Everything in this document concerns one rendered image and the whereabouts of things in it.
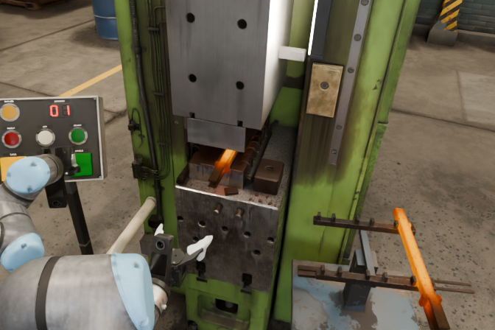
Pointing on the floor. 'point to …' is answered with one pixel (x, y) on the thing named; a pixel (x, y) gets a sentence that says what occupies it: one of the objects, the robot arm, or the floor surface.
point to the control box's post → (78, 217)
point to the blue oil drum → (102, 1)
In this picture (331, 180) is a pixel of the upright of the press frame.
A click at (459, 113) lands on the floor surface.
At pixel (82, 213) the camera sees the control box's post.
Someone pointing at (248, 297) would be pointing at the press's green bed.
